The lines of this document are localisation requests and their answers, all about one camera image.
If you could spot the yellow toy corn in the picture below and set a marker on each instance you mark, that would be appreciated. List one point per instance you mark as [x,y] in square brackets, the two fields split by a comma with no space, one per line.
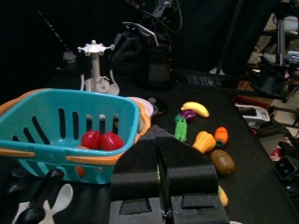
[223,197]

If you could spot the white toy spoon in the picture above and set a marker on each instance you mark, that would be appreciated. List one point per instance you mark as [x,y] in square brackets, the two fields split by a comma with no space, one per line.
[62,197]

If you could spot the black camera box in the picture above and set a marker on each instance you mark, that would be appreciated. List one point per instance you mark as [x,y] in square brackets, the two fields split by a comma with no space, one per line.
[286,167]

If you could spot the yellow toy squash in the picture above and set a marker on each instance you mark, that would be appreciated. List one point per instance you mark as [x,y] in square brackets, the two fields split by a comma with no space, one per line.
[203,142]

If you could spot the white utensil rack stand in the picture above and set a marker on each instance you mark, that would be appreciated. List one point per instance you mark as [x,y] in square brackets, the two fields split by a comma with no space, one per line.
[95,62]

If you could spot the white box device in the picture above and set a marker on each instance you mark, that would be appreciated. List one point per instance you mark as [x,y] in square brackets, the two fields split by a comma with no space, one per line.
[255,113]

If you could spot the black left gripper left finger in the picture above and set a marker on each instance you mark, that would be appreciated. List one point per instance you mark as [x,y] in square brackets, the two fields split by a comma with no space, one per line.
[134,175]

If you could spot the white toy spatula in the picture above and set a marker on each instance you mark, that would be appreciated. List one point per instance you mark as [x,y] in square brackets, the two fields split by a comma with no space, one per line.
[86,84]

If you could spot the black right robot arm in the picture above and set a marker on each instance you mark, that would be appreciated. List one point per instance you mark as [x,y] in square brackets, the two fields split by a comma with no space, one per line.
[155,58]

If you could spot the purple toy eggplant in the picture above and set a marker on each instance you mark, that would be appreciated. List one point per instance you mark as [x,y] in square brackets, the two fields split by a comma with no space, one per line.
[188,114]

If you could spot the white toy ladle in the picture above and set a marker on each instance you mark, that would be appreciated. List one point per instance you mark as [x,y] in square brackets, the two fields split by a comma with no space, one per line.
[114,87]

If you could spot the red toy tomato half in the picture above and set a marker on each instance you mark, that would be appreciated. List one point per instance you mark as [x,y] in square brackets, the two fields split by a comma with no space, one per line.
[112,141]
[91,139]

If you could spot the orange toy carrot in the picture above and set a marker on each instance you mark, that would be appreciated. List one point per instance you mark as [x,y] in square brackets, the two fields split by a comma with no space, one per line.
[220,135]

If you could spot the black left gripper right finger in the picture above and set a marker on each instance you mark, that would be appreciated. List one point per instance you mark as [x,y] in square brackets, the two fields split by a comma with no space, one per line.
[191,178]

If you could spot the yellow toy banana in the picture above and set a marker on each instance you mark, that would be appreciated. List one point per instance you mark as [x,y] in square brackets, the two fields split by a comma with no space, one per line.
[196,108]

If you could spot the metal stand with equipment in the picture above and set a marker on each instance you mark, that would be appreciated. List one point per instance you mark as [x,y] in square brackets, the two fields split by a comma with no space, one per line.
[280,35]

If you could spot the pink toy plate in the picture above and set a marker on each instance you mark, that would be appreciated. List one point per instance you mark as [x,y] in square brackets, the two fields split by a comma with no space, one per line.
[146,105]

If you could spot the green toy pea pod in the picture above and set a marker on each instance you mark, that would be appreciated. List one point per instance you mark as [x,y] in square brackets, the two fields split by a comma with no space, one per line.
[180,129]

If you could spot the brown toy potato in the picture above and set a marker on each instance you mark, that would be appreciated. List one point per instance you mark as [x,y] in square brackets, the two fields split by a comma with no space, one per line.
[223,162]

